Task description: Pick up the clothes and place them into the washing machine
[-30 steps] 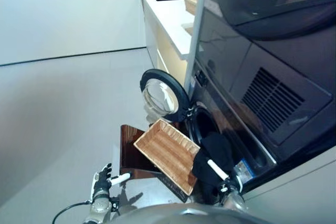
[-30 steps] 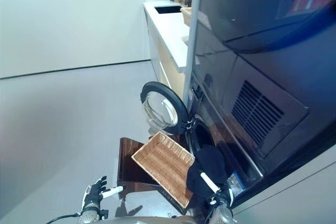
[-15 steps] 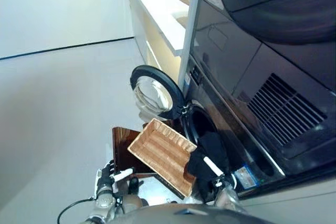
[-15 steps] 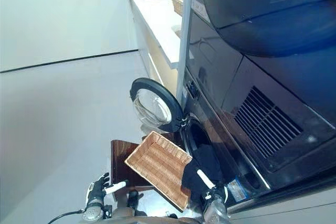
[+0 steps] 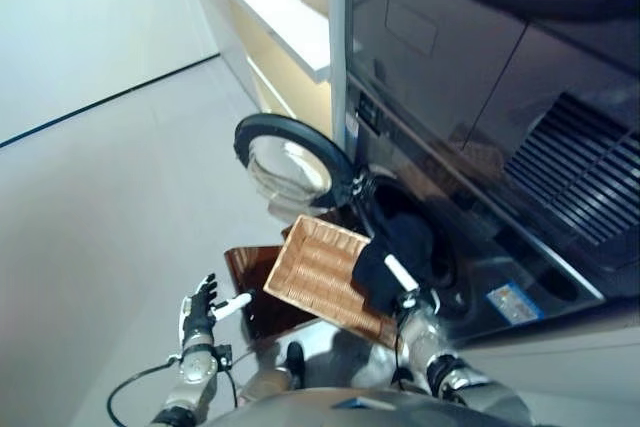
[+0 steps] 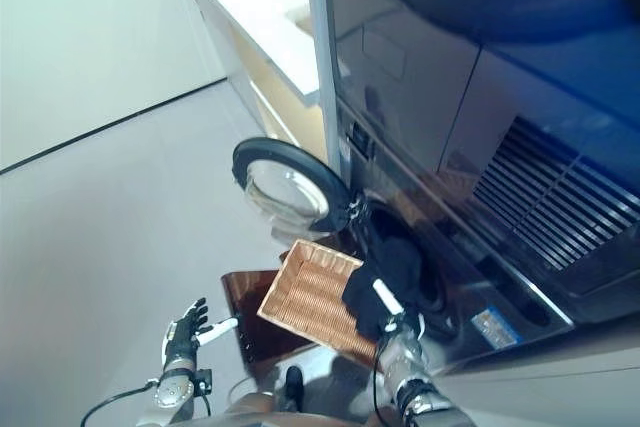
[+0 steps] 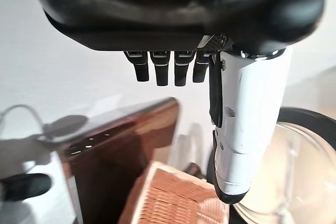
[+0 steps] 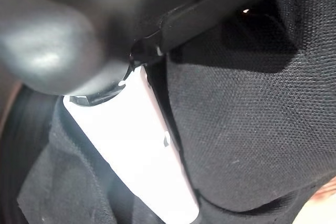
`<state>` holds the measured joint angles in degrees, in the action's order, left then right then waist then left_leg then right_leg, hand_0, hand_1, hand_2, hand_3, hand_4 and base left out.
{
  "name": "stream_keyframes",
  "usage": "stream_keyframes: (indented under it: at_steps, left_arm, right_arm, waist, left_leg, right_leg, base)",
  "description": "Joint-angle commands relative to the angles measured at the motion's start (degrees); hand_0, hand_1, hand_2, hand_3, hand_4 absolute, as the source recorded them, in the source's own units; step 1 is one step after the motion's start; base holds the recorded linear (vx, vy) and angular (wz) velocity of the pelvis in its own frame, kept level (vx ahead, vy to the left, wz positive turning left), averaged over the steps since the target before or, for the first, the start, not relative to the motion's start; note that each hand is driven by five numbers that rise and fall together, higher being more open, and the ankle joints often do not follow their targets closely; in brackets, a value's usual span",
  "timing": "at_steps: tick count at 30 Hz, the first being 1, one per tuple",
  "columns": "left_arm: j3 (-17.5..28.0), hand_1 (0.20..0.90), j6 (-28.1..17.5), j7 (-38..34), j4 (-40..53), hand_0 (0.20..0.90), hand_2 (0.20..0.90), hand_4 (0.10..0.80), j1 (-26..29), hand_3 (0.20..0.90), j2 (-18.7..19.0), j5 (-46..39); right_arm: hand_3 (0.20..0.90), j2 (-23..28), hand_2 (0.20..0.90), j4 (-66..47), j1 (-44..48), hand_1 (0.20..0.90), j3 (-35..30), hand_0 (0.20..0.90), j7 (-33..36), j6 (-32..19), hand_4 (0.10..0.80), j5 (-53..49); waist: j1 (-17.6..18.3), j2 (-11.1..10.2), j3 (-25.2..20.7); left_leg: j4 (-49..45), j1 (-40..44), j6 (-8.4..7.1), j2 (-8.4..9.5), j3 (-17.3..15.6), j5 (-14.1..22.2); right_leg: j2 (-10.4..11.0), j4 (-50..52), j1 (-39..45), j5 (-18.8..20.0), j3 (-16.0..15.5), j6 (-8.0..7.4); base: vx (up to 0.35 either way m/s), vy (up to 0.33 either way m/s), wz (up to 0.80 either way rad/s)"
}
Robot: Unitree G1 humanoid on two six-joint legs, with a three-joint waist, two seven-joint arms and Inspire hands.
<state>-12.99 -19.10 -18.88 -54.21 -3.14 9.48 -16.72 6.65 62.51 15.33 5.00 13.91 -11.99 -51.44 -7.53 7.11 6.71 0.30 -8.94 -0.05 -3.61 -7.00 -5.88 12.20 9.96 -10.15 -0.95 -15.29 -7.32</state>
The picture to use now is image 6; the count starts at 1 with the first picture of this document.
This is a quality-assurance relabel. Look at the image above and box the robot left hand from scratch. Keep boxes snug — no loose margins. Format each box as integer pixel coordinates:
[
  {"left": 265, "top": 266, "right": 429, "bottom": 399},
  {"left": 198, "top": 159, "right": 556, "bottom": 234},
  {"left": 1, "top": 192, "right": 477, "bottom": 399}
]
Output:
[{"left": 160, "top": 297, "right": 240, "bottom": 364}]

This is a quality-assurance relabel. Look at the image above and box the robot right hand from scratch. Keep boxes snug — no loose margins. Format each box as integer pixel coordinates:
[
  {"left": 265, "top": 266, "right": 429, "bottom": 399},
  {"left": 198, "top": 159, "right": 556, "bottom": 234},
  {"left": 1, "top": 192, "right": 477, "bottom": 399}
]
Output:
[{"left": 372, "top": 279, "right": 427, "bottom": 343}]

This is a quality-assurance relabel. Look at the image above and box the large black garment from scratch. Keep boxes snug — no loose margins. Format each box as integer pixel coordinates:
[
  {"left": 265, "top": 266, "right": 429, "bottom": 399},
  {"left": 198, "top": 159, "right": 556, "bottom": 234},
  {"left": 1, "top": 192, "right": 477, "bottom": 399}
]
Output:
[{"left": 342, "top": 236, "right": 424, "bottom": 338}]

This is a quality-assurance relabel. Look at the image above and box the round glass washing machine door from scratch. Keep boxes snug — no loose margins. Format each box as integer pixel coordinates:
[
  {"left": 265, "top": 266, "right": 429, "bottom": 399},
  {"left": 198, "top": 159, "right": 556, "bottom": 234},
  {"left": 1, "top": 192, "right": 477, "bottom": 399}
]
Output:
[{"left": 232, "top": 136, "right": 359, "bottom": 236}]

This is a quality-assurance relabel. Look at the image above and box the grey front-load washing machine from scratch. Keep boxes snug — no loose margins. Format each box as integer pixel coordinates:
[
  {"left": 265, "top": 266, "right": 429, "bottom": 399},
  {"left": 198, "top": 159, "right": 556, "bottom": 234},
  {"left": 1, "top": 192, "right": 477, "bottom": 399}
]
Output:
[{"left": 304, "top": 0, "right": 640, "bottom": 378}]

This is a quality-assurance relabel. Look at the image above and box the rectangular wicker basket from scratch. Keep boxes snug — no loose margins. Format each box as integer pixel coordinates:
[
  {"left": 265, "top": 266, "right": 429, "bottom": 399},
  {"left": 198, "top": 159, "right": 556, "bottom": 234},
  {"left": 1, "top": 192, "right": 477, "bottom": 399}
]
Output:
[{"left": 256, "top": 239, "right": 381, "bottom": 361}]

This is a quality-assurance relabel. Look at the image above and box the robot left silver leg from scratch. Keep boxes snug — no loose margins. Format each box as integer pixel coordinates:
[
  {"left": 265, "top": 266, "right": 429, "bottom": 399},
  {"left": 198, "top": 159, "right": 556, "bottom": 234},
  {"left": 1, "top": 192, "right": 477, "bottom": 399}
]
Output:
[{"left": 224, "top": 365, "right": 305, "bottom": 421}]

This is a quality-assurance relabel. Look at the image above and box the robot grey torso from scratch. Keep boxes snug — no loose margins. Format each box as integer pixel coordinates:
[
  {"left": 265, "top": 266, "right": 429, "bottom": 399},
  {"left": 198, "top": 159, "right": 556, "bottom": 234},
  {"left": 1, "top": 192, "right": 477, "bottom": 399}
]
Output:
[{"left": 184, "top": 411, "right": 381, "bottom": 427}]

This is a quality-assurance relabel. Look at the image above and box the white shelving unit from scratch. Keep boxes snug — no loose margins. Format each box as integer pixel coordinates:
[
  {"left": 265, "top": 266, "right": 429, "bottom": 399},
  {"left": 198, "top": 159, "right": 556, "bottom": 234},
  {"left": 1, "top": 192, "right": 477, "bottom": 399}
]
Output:
[{"left": 169, "top": 0, "right": 331, "bottom": 168}]

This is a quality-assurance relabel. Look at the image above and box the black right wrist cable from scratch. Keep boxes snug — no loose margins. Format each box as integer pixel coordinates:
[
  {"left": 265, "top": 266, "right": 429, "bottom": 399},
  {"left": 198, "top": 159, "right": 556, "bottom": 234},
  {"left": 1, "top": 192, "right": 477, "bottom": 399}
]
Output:
[{"left": 370, "top": 336, "right": 396, "bottom": 427}]

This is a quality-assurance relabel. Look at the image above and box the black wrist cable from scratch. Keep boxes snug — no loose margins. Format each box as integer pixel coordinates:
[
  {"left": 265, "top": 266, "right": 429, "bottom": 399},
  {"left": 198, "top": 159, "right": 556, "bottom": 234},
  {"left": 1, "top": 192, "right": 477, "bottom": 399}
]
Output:
[
  {"left": 79, "top": 379, "right": 214, "bottom": 427},
  {"left": 370, "top": 336, "right": 396, "bottom": 427}
]

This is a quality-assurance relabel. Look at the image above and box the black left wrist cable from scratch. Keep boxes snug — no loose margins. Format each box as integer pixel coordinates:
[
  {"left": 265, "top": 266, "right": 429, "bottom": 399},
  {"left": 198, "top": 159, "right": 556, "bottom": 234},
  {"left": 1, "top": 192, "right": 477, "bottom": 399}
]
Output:
[{"left": 79, "top": 379, "right": 214, "bottom": 427}]

